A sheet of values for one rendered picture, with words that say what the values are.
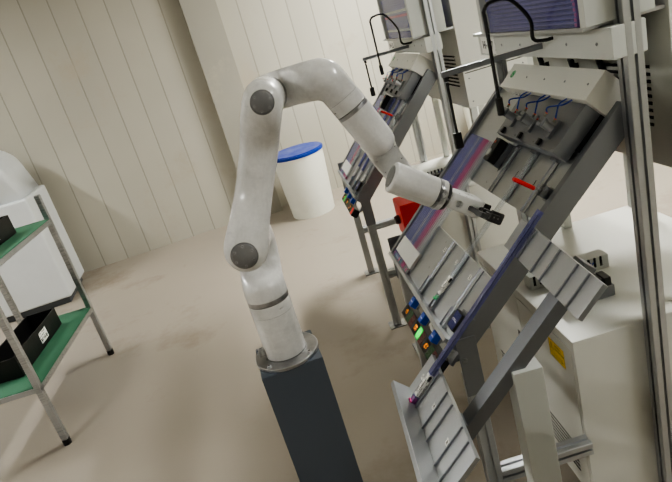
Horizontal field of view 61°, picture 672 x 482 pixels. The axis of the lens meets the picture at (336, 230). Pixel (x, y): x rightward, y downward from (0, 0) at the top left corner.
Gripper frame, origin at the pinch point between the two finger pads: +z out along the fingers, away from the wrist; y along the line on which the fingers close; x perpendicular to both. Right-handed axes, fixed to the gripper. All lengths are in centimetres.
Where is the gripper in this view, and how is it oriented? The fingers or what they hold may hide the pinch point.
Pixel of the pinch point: (492, 214)
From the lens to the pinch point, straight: 163.0
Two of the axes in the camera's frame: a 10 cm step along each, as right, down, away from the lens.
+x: -3.6, 9.0, 2.4
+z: 9.2, 3.1, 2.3
